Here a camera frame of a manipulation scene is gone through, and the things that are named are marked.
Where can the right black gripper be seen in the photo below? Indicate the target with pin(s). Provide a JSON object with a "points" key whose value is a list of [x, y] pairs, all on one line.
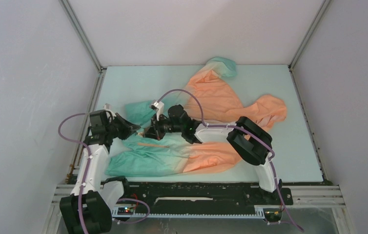
{"points": [[155, 131]]}

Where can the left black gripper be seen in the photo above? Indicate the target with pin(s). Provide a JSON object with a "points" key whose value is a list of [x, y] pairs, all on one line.
{"points": [[129, 128]]}

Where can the teal and orange gradient jacket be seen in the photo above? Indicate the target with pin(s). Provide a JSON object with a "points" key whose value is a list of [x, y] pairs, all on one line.
{"points": [[208, 99]]}

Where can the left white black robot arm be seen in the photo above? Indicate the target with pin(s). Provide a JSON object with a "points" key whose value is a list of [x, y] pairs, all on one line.
{"points": [[88, 208]]}

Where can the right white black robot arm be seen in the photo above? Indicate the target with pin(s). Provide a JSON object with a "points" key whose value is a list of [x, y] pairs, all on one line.
{"points": [[251, 142]]}

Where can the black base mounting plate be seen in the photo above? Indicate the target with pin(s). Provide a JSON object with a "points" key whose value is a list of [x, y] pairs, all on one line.
{"points": [[197, 199]]}

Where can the light foam table mat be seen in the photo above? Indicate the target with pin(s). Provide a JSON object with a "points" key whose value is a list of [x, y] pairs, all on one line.
{"points": [[295, 158]]}

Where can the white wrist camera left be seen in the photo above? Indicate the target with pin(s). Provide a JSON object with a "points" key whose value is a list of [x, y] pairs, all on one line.
{"points": [[108, 109]]}

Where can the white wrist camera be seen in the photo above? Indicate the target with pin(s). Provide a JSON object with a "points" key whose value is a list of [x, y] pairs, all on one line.
{"points": [[158, 107], [108, 109]]}

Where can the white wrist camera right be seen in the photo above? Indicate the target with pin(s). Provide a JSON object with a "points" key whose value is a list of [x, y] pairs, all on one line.
{"points": [[158, 107]]}

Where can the aluminium frame rail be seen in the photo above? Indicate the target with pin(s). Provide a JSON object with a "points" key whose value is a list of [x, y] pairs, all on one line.
{"points": [[305, 196]]}

